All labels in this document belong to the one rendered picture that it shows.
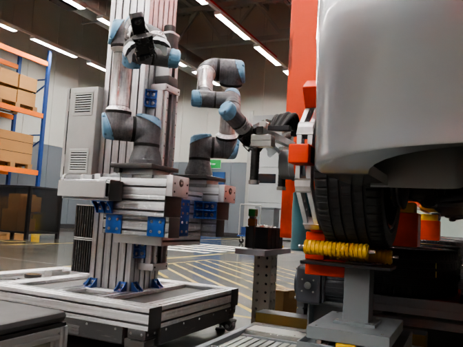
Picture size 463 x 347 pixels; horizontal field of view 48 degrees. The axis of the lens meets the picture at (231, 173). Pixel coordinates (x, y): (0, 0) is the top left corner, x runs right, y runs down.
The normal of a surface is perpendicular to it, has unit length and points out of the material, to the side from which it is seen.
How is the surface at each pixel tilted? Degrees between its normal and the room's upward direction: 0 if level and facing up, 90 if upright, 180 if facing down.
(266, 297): 90
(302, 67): 90
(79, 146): 90
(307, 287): 90
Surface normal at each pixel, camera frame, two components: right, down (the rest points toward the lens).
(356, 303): -0.41, -0.10
